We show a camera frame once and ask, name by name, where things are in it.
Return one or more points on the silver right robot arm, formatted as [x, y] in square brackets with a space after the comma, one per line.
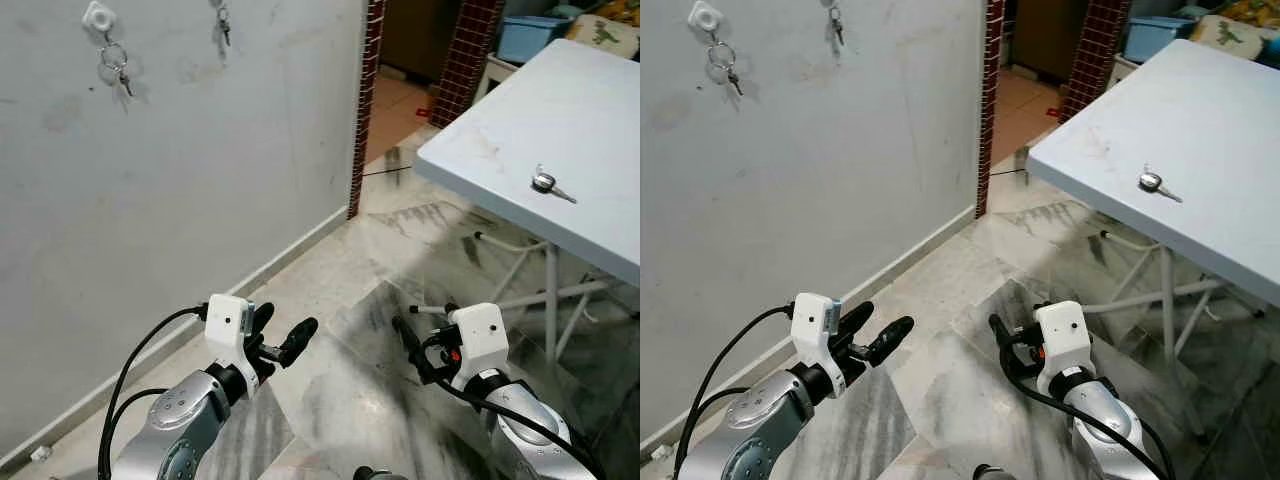
[1110, 430]
[530, 430]

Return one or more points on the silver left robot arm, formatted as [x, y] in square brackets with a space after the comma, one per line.
[760, 440]
[170, 430]

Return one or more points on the robot black foot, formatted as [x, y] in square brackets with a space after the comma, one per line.
[375, 472]
[990, 472]

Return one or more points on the white folding table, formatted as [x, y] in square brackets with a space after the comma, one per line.
[1180, 120]
[560, 120]

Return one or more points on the red brick pillar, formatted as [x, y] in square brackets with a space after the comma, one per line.
[1095, 55]
[465, 60]

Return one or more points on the brown wooden door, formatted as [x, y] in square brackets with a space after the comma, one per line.
[420, 35]
[1045, 35]

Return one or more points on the blue plastic bin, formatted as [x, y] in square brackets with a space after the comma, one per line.
[530, 38]
[1155, 38]

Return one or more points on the small hanging key bunch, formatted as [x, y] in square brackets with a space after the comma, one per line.
[838, 25]
[224, 25]

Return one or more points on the dinosaur print cushion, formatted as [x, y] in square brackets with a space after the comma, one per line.
[1230, 38]
[605, 35]

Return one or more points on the yellow patterned cloth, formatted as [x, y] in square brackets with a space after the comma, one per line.
[620, 8]
[1255, 10]

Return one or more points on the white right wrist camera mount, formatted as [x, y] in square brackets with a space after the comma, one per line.
[480, 340]
[1062, 345]

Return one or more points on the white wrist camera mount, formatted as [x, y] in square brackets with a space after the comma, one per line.
[480, 340]
[815, 325]
[228, 325]
[1062, 345]

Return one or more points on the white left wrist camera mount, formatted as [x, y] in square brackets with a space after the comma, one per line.
[815, 325]
[228, 325]

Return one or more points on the white wall skirting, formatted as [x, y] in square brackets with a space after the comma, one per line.
[250, 283]
[900, 265]

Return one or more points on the white metal table frame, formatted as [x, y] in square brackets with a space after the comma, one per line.
[1167, 300]
[551, 300]

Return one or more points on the red brick wall edge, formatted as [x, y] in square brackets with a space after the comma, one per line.
[990, 100]
[367, 100]

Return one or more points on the white wall hook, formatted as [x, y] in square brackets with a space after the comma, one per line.
[704, 16]
[98, 16]

